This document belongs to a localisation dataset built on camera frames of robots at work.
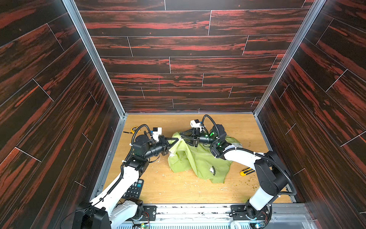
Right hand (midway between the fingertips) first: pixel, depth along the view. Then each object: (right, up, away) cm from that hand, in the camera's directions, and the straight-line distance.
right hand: (180, 134), depth 72 cm
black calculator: (-26, -33, +8) cm, 43 cm away
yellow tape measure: (-37, +2, +36) cm, 52 cm away
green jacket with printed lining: (+2, -15, +16) cm, 22 cm away
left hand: (-1, -3, -2) cm, 4 cm away
